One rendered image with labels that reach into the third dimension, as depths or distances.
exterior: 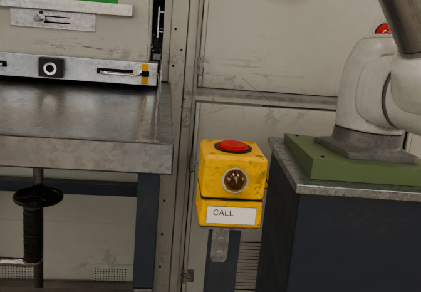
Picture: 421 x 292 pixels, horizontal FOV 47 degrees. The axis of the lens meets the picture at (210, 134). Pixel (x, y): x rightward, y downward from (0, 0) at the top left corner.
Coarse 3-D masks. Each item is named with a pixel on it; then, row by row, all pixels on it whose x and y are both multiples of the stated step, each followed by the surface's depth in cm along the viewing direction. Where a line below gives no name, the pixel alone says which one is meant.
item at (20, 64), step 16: (16, 64) 123; (32, 64) 124; (64, 64) 124; (80, 64) 125; (96, 64) 125; (112, 64) 126; (128, 64) 126; (80, 80) 126; (96, 80) 126; (112, 80) 127; (128, 80) 127
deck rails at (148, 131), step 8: (160, 64) 134; (160, 72) 135; (152, 88) 133; (160, 88) 134; (152, 96) 121; (160, 96) 122; (144, 104) 111; (152, 104) 112; (144, 112) 102; (152, 112) 103; (144, 120) 95; (152, 120) 96; (144, 128) 89; (152, 128) 90; (136, 136) 83; (144, 136) 84; (152, 136) 84
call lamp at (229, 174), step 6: (234, 168) 60; (240, 168) 60; (228, 174) 59; (234, 174) 59; (240, 174) 59; (246, 174) 60; (222, 180) 60; (228, 180) 59; (234, 180) 59; (240, 180) 59; (246, 180) 60; (228, 186) 59; (234, 186) 59; (240, 186) 59; (246, 186) 60; (234, 192) 60
